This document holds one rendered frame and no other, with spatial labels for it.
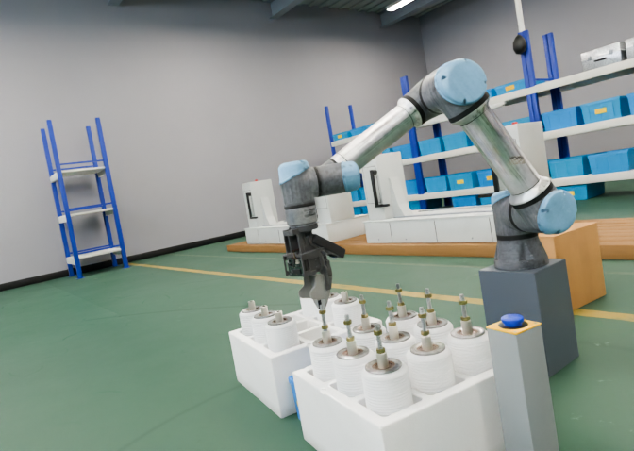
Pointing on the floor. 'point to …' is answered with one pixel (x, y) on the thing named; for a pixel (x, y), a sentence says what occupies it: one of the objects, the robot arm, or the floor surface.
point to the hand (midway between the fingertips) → (323, 303)
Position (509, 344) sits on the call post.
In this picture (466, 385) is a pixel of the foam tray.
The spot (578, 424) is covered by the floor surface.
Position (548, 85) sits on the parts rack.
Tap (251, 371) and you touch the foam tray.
